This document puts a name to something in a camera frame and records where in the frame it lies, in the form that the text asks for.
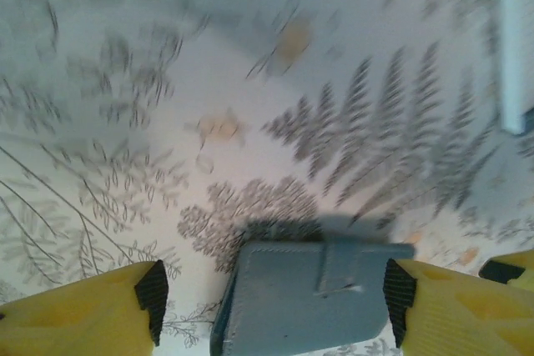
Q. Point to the aluminium corner post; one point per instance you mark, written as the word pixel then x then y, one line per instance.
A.
pixel 517 39

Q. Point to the grey blue pencil case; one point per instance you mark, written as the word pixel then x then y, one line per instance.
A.
pixel 300 310

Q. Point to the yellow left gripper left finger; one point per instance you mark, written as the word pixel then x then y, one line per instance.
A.
pixel 83 318

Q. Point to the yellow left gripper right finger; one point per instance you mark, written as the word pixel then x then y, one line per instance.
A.
pixel 459 314

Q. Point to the floral tablecloth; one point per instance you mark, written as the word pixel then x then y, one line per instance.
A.
pixel 125 81

